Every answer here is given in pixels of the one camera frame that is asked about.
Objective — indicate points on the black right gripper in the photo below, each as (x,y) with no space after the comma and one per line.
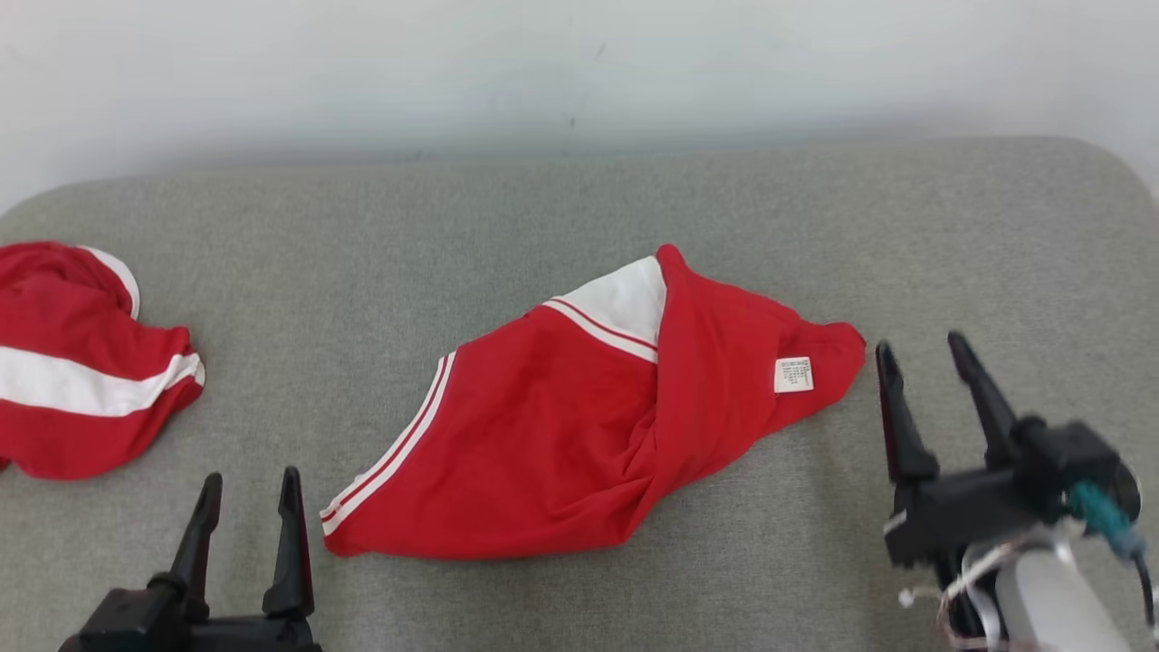
(960,512)

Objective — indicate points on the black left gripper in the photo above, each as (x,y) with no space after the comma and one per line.
(136,629)

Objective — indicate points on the red shorts with white stripe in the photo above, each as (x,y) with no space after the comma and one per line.
(81,317)

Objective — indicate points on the red T-shirt with white sleeves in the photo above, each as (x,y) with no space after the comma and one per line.
(561,435)

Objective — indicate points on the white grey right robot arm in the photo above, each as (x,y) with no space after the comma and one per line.
(1050,607)

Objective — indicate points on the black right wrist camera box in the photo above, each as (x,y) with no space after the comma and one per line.
(1068,453)

